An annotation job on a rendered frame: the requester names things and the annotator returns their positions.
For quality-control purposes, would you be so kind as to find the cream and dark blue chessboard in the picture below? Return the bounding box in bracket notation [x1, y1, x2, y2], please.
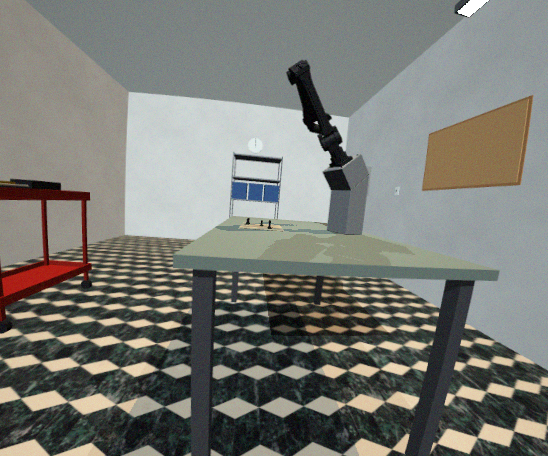
[239, 223, 284, 231]

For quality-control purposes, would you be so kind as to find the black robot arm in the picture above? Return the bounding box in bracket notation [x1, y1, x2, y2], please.
[286, 60, 353, 167]

